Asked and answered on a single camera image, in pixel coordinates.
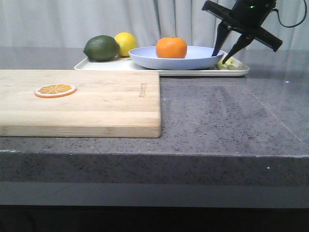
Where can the orange mandarin fruit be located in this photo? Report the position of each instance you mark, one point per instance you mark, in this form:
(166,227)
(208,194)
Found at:
(171,47)

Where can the orange slice toy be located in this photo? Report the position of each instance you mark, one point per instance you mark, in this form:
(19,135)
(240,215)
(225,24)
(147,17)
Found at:
(55,90)

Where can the wooden cutting board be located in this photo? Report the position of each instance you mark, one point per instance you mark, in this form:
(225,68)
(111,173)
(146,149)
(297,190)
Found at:
(105,104)

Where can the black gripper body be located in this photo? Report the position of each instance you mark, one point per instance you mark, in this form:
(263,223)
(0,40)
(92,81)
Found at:
(246,17)

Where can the white rectangular tray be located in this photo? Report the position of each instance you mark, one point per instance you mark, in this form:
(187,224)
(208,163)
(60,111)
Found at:
(127,64)

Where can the light blue plate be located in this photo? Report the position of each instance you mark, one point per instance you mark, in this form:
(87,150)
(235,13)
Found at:
(197,58)

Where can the green lime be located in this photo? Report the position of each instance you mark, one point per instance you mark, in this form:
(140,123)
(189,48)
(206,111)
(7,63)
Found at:
(101,48)

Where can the grey curtain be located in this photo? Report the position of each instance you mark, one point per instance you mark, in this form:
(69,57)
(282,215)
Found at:
(71,23)

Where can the black gripper finger outside plate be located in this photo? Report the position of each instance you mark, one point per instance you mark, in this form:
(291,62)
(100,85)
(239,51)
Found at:
(242,42)

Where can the yellow lemon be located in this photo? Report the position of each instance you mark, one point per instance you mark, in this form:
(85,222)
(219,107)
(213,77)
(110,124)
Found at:
(126,42)

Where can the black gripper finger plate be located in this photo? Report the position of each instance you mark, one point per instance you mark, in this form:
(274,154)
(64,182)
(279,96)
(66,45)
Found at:
(223,31)

